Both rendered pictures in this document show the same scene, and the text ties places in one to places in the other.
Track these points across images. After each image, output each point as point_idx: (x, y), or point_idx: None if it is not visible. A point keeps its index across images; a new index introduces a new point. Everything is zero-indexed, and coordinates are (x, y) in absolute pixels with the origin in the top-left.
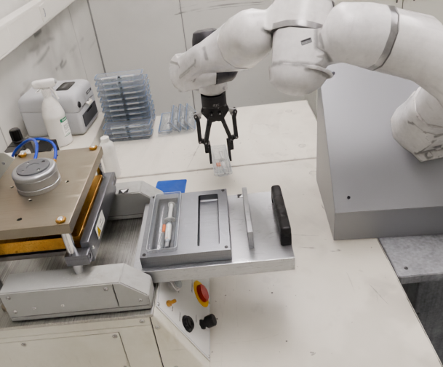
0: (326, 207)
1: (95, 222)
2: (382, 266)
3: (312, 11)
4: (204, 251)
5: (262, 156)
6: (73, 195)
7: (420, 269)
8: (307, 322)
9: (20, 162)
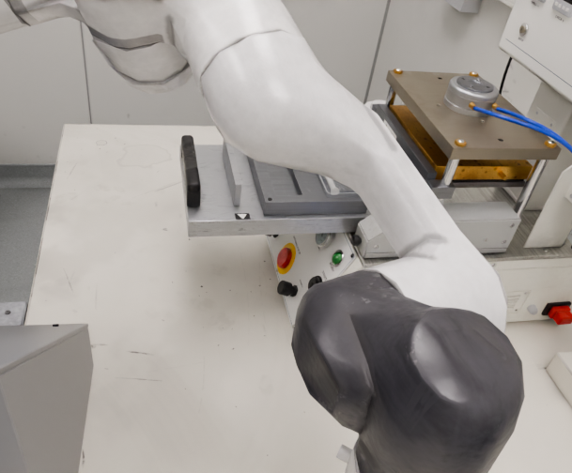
0: (82, 423)
1: (388, 119)
2: (39, 316)
3: None
4: None
5: None
6: (412, 90)
7: None
8: (164, 254)
9: (535, 135)
